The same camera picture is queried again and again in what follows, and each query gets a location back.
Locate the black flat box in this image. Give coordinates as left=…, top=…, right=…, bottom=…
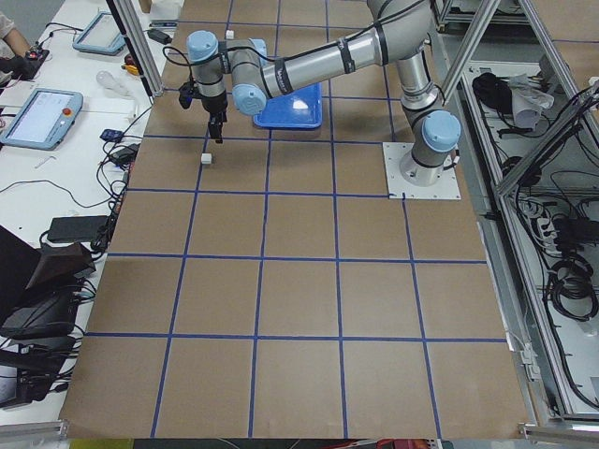
left=47, top=215, right=109, bottom=243

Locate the aluminium frame post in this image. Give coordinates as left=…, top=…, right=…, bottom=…
left=106, top=0, right=164, bottom=98

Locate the black laptop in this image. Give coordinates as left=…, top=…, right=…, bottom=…
left=1, top=227, right=95, bottom=325

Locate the teach pendant tablet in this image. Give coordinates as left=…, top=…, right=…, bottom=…
left=1, top=88, right=83, bottom=151
left=72, top=11, right=125, bottom=56

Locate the small blue device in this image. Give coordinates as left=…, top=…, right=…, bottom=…
left=100, top=128, right=124, bottom=143

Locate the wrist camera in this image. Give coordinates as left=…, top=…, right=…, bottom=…
left=179, top=80, right=195, bottom=109

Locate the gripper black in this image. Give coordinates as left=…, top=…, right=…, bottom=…
left=201, top=91, right=228, bottom=144

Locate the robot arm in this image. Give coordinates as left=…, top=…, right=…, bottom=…
left=179, top=1, right=461, bottom=187

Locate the black power adapter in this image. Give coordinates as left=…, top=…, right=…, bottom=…
left=147, top=29, right=172, bottom=45

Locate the far teach pendant tablet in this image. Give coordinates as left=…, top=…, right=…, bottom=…
left=72, top=11, right=125, bottom=56

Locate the blue plastic tray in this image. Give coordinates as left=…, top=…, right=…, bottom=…
left=253, top=83, right=323, bottom=130

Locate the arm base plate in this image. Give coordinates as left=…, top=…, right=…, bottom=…
left=382, top=142, right=461, bottom=201

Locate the near teach pendant tablet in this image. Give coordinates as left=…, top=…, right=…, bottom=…
left=1, top=88, right=83, bottom=151

